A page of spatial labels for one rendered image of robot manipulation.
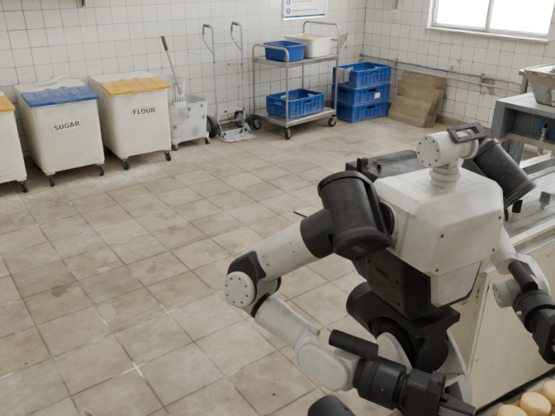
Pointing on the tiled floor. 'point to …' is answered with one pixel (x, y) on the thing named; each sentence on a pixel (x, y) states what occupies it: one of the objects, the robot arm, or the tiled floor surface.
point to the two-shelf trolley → (301, 86)
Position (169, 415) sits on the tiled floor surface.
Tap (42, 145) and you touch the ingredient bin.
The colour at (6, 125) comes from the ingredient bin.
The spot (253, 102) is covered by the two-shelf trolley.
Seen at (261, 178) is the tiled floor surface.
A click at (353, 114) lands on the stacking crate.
